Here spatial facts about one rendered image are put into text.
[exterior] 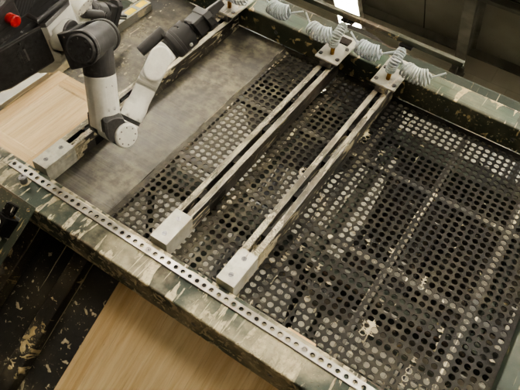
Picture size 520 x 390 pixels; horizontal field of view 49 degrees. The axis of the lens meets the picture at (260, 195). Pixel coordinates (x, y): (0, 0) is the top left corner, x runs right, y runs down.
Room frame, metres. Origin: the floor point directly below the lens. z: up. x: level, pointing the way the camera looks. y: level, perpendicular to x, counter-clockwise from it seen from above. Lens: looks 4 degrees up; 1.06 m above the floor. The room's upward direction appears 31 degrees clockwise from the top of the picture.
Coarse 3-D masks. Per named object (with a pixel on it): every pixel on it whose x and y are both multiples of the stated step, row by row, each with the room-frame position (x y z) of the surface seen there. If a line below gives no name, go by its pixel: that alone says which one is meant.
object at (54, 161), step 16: (224, 0) 2.34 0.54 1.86; (224, 16) 2.30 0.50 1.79; (208, 32) 2.29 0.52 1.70; (224, 32) 2.33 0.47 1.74; (208, 48) 2.28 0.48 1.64; (176, 64) 2.15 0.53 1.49; (192, 64) 2.24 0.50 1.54; (128, 96) 2.04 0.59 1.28; (80, 128) 1.93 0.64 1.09; (64, 144) 1.89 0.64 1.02; (80, 144) 1.91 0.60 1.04; (96, 144) 1.98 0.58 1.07; (32, 160) 1.84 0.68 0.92; (48, 160) 1.85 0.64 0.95; (64, 160) 1.88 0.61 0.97
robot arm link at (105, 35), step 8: (96, 24) 1.53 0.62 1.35; (104, 24) 1.55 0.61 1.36; (96, 32) 1.50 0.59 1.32; (104, 32) 1.53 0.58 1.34; (112, 32) 1.56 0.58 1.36; (104, 40) 1.52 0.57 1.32; (112, 40) 1.56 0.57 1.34; (104, 48) 1.52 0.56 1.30; (112, 48) 1.57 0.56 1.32; (104, 56) 1.55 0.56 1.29; (112, 56) 1.57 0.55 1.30; (96, 64) 1.55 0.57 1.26; (104, 64) 1.56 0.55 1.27; (112, 64) 1.58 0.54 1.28; (88, 72) 1.57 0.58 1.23; (96, 72) 1.56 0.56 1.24; (104, 72) 1.57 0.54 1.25; (112, 72) 1.59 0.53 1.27
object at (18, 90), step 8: (144, 0) 2.43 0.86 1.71; (128, 8) 2.39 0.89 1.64; (136, 8) 2.39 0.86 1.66; (144, 8) 2.40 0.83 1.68; (128, 16) 2.36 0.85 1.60; (136, 16) 2.39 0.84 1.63; (120, 24) 2.33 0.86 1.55; (128, 24) 2.38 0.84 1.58; (64, 64) 2.19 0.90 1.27; (24, 80) 2.10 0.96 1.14; (32, 80) 2.11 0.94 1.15; (40, 80) 2.13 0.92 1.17; (16, 88) 2.08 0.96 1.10; (24, 88) 2.08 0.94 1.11; (0, 96) 2.05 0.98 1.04; (8, 96) 2.05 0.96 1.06; (16, 96) 2.07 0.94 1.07; (0, 104) 2.03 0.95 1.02; (8, 104) 2.06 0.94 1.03
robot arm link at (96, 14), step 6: (90, 6) 1.99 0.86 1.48; (96, 6) 2.02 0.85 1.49; (84, 12) 1.95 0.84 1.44; (90, 12) 1.96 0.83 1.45; (96, 12) 1.98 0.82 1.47; (102, 12) 2.01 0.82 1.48; (78, 18) 1.98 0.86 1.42; (84, 18) 1.96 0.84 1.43; (90, 18) 1.97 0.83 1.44; (96, 18) 2.00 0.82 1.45; (102, 18) 2.02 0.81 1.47
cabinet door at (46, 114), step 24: (24, 96) 2.09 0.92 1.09; (48, 96) 2.10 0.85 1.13; (72, 96) 2.10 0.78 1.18; (0, 120) 2.01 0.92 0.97; (24, 120) 2.02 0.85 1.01; (48, 120) 2.03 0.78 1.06; (72, 120) 2.03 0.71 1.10; (0, 144) 1.95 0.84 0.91; (24, 144) 1.96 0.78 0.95; (48, 144) 1.96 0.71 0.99
